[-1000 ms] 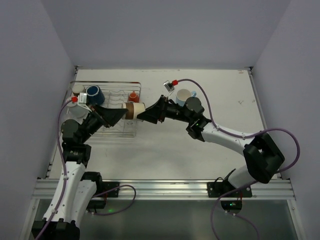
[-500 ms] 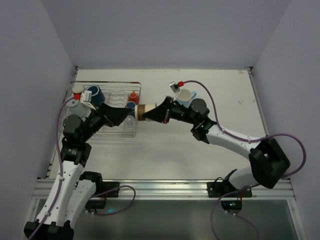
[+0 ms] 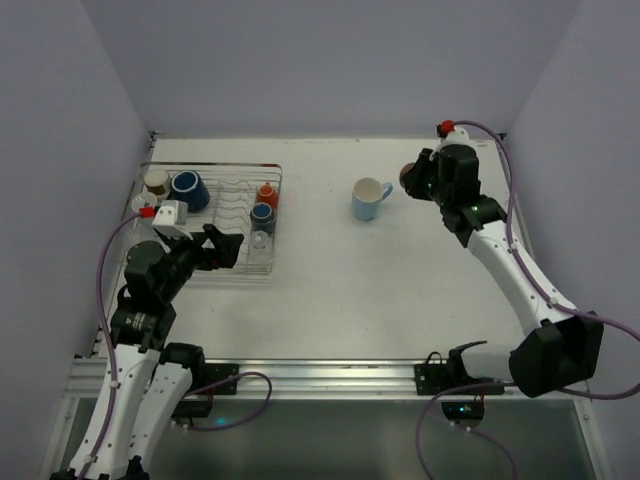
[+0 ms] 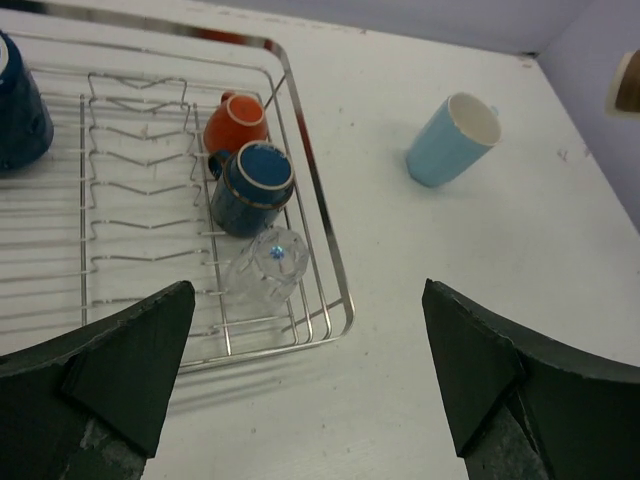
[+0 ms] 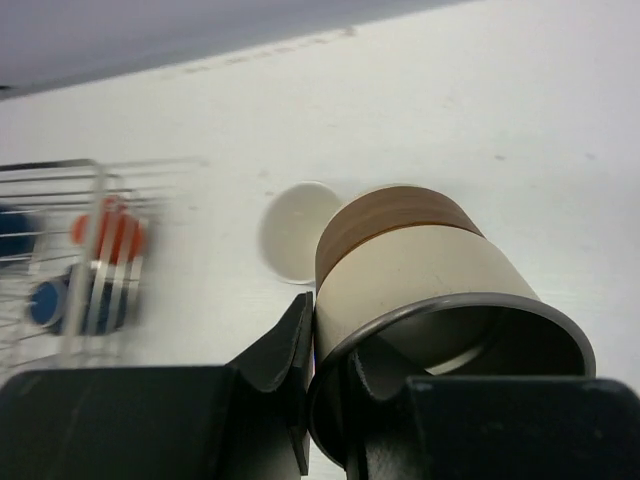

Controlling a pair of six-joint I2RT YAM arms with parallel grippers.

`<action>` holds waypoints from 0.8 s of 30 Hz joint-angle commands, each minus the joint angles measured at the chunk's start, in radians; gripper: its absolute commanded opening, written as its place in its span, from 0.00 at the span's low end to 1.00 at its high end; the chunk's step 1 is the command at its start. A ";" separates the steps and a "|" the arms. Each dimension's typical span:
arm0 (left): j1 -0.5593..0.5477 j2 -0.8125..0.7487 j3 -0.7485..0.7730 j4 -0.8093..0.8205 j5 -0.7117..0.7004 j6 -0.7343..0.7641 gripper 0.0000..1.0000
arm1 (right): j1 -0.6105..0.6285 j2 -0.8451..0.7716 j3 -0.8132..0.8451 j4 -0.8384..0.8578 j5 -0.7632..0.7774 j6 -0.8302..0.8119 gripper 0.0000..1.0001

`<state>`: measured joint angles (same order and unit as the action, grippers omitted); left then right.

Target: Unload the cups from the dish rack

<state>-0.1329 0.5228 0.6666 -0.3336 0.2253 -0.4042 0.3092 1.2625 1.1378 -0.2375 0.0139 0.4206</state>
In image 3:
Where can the beige cup with brown band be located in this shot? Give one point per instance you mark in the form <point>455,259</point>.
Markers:
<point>158,182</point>

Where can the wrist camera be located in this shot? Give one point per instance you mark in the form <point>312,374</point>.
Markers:
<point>170,219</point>
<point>450,133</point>

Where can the orange cup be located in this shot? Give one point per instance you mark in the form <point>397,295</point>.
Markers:
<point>266,193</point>

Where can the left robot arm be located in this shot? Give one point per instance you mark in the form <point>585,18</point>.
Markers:
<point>146,376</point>

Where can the aluminium front rail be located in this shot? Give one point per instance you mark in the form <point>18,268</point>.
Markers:
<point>291,379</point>

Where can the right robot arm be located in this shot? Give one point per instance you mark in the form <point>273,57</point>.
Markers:
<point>559,348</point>

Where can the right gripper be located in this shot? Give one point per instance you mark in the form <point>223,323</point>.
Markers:
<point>417,181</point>

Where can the clear glass at left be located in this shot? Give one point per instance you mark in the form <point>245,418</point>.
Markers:
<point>132,236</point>

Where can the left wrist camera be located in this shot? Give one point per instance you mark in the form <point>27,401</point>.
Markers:
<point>170,219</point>

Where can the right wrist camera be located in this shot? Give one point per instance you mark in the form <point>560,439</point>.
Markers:
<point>450,133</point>

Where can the light blue mug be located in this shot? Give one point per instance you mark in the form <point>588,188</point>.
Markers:
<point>367,195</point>

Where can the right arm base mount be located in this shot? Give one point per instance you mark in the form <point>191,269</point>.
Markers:
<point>438,373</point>

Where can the dark blue mug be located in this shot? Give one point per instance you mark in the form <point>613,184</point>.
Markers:
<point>187,186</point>

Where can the metal wire dish rack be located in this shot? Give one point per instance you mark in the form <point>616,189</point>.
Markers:
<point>232,188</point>

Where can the white upside-down cup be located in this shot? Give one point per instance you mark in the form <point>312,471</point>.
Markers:
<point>146,204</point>

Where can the beige brown-striped cup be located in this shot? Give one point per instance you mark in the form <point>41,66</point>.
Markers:
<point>404,172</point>

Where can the small blue cup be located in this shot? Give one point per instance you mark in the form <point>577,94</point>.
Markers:
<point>262,218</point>

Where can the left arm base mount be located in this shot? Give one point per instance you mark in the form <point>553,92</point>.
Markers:
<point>201,405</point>

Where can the clear glass in rack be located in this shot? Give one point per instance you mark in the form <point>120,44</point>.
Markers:
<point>260,248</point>

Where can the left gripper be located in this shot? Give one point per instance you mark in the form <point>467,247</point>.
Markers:
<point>208,248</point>

